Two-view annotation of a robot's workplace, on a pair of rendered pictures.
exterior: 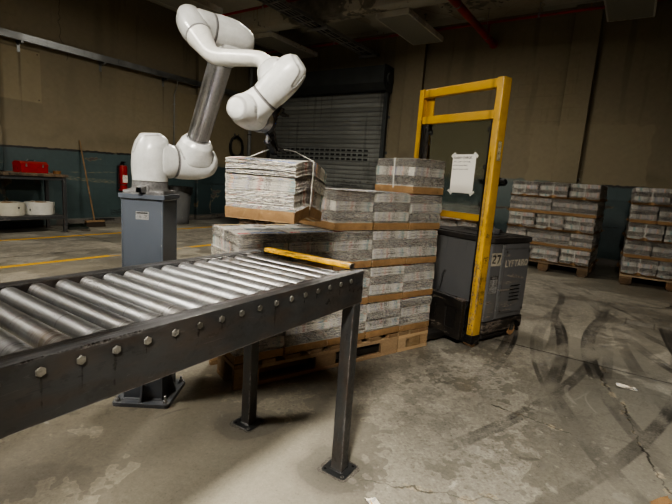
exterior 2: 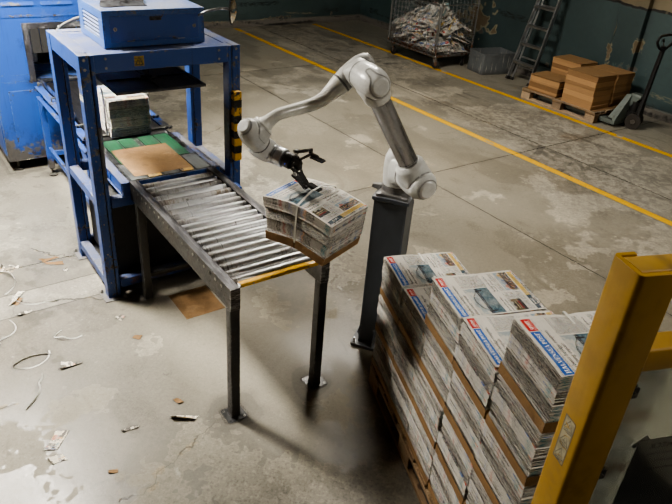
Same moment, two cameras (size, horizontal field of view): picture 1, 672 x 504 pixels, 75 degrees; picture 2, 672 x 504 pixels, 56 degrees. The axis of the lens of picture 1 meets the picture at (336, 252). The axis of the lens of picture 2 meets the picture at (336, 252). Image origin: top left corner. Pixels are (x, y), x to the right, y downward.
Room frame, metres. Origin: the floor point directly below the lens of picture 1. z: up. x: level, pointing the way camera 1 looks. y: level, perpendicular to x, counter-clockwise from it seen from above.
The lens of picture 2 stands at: (2.80, -2.22, 2.44)
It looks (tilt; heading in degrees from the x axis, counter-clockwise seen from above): 30 degrees down; 109
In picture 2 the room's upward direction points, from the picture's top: 5 degrees clockwise
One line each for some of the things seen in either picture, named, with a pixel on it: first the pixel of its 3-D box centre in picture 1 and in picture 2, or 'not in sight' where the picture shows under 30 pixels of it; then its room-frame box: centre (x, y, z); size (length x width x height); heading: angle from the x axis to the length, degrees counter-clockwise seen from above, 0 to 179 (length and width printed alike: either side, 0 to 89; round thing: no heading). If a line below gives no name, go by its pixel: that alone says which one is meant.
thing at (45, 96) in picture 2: not in sight; (99, 110); (-0.63, 1.68, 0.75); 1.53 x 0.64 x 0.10; 146
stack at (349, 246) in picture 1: (312, 294); (450, 391); (2.60, 0.12, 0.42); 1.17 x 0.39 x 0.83; 126
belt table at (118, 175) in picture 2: not in sight; (152, 161); (0.31, 1.05, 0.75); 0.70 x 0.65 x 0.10; 146
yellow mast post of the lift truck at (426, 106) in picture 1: (416, 203); not in sight; (3.54, -0.63, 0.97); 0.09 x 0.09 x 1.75; 36
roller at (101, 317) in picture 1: (79, 310); (205, 207); (0.99, 0.60, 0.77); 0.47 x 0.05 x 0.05; 56
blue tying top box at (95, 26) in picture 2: not in sight; (141, 19); (0.31, 1.05, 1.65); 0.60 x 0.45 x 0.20; 56
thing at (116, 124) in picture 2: not in sight; (121, 109); (-0.17, 1.37, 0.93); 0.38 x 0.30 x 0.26; 146
